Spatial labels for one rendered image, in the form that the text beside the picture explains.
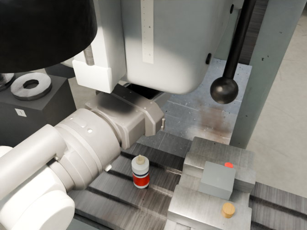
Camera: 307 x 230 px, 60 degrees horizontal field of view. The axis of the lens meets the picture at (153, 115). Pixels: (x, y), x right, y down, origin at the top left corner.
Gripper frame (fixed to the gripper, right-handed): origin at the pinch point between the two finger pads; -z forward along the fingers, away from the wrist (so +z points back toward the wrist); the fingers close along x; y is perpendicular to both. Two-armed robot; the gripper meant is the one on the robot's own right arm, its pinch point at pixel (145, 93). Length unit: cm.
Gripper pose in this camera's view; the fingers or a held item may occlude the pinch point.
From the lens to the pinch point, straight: 44.0
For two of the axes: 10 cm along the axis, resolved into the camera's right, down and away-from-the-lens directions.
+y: 0.0, 7.0, 7.1
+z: -6.0, 5.7, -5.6
